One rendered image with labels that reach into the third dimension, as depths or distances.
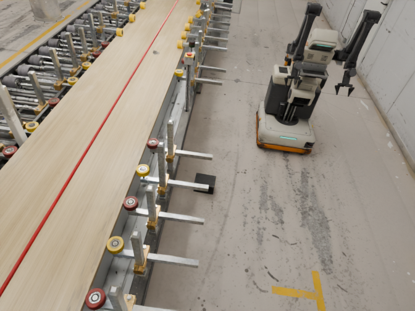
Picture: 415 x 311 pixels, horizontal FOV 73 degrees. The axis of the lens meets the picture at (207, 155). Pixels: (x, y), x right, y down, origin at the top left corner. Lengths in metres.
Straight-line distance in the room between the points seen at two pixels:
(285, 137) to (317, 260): 1.30
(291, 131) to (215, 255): 1.62
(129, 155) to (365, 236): 2.23
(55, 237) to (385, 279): 2.48
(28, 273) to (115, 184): 0.59
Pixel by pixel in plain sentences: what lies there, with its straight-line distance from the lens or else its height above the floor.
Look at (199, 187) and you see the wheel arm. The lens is 1.78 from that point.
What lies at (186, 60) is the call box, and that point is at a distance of 2.30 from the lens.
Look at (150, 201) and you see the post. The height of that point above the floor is 1.02.
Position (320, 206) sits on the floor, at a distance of 3.04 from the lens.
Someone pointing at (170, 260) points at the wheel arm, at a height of 0.83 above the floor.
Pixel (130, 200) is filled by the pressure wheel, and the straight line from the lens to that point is 1.62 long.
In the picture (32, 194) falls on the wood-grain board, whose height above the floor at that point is 0.90.
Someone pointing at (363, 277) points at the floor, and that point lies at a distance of 2.82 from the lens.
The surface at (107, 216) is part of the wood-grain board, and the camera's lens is 1.59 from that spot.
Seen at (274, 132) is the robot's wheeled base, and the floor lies 0.28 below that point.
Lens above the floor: 2.21
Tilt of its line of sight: 44 degrees down
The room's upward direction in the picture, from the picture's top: 7 degrees clockwise
